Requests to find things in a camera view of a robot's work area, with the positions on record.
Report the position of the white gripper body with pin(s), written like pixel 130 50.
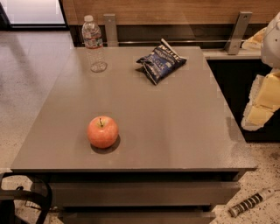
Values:
pixel 271 46

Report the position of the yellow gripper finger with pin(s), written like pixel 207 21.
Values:
pixel 264 101
pixel 254 42

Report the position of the clear plastic water bottle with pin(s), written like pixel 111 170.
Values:
pixel 92 38

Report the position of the blue chip bag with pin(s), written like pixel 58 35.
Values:
pixel 161 62

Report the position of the white power strip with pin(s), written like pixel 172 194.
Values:
pixel 251 202

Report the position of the red apple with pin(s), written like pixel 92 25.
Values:
pixel 102 132

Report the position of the grey table drawer unit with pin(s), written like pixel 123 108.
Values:
pixel 139 198

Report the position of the black chair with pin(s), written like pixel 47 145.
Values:
pixel 7 198

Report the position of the right metal bracket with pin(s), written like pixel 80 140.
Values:
pixel 233 45

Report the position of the metal bracket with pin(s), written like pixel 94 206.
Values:
pixel 111 29
pixel 233 45

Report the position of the left metal bracket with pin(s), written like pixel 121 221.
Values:
pixel 111 29

